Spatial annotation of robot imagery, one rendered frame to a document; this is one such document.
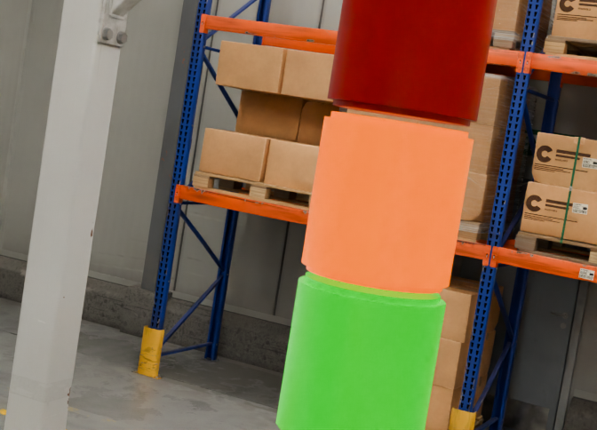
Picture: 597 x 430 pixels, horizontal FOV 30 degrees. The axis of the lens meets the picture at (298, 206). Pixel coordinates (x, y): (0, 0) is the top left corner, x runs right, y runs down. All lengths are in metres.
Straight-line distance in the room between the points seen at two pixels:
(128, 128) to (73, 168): 8.26
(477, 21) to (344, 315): 0.10
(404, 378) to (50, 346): 2.63
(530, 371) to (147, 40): 4.83
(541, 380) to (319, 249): 9.14
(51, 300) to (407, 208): 2.62
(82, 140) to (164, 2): 8.22
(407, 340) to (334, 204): 0.05
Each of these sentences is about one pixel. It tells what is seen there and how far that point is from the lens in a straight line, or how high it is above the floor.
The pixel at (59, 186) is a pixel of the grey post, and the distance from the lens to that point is 2.92.
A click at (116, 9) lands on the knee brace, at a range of 2.91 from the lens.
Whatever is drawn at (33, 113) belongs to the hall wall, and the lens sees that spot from 11.87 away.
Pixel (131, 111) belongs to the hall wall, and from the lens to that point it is 11.15.
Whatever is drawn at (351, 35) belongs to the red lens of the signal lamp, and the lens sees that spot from 0.36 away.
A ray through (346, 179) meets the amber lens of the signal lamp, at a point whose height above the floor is 2.25.
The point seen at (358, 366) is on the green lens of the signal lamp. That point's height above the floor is 2.19.
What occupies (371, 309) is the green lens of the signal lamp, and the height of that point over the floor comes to 2.21.
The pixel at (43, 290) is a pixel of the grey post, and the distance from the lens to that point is 2.96.
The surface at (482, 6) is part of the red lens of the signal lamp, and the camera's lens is 0.36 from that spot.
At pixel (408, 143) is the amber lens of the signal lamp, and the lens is 0.35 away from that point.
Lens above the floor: 2.26
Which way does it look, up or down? 4 degrees down
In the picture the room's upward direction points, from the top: 9 degrees clockwise
